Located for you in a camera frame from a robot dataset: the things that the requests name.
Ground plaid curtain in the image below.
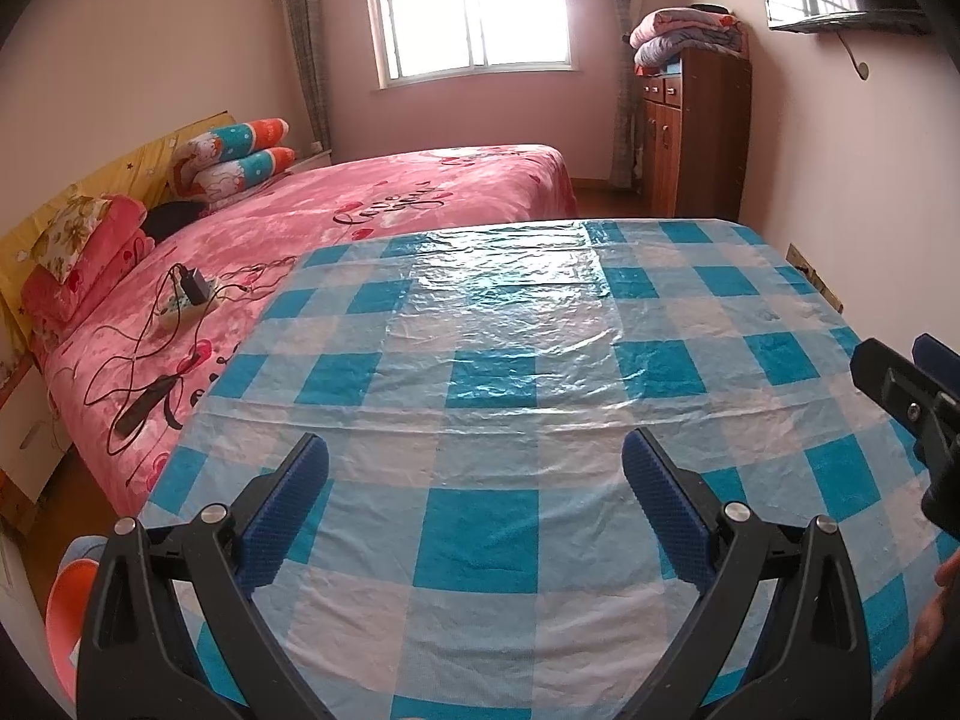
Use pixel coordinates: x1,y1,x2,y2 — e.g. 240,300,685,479
595,0,647,190
272,0,332,160

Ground pink floral folded quilt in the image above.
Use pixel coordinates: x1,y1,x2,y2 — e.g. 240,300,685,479
21,227,156,325

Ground brown wooden cabinet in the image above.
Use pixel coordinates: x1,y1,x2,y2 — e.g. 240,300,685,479
640,47,755,224

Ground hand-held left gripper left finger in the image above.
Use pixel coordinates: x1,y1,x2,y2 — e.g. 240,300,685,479
75,431,336,720

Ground white power strip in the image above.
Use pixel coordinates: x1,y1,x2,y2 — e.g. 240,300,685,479
156,287,220,329

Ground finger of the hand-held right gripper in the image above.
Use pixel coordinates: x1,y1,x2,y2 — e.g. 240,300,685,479
850,337,940,437
910,332,960,392

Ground blue checkered plastic tablecloth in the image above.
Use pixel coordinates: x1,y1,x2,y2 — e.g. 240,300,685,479
137,217,960,720

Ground black cloth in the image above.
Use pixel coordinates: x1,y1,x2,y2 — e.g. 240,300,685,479
141,199,216,246

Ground wall outlet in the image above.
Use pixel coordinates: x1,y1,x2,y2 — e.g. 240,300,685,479
784,240,846,314

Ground pink printed bed blanket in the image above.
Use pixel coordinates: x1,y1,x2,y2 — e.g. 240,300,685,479
36,142,580,520

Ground light blue plastic stool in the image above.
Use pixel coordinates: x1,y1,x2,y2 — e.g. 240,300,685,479
57,532,111,572

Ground black phone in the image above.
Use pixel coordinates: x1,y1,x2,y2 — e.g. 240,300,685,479
112,377,176,437

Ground pink pillow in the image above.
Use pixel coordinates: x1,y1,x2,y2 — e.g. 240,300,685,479
88,193,152,250

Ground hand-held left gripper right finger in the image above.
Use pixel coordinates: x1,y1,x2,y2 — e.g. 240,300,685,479
617,426,876,720

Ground floral pillow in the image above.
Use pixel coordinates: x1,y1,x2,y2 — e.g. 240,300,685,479
30,193,115,287

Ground person's right hand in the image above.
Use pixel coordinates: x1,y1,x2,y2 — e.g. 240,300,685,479
883,550,960,704

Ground orange plastic bucket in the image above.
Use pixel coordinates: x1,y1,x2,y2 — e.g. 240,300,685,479
43,559,104,700

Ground folded quilts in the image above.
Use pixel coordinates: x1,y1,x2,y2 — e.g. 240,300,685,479
627,6,749,77

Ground black charger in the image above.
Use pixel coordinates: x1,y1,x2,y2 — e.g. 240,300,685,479
172,262,216,308

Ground yellow headboard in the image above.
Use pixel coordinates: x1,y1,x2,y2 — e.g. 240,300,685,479
0,109,235,295

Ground black cable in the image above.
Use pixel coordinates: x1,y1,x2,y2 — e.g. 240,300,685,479
79,257,299,460

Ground white nightstand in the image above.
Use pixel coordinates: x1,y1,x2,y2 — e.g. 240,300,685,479
287,148,336,179
0,355,62,505

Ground white wardrobe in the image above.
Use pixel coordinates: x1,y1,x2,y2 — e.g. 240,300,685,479
0,523,47,692

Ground window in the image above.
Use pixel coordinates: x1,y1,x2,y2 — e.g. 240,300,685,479
362,0,576,91

